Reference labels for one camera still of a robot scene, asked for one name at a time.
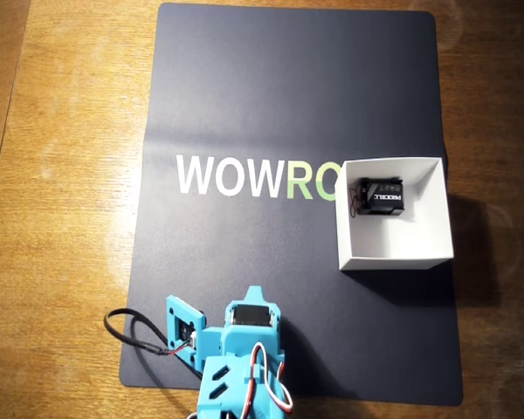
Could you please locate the small black battery pack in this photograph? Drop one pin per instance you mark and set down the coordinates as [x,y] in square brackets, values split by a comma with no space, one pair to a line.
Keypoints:
[384,198]

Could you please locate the dark mat with WOWROBO print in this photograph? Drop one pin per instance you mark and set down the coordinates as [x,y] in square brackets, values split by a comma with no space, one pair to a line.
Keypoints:
[244,244]

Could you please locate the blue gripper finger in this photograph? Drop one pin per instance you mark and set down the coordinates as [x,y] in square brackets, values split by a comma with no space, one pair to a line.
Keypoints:
[255,295]

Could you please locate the white open cardboard box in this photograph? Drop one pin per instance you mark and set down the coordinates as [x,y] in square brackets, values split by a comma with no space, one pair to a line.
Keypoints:
[397,244]

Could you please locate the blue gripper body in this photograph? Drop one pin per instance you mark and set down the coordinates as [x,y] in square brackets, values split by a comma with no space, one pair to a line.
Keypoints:
[251,315]

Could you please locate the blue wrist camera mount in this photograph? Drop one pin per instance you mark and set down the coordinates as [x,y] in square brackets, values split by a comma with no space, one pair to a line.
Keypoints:
[177,312]

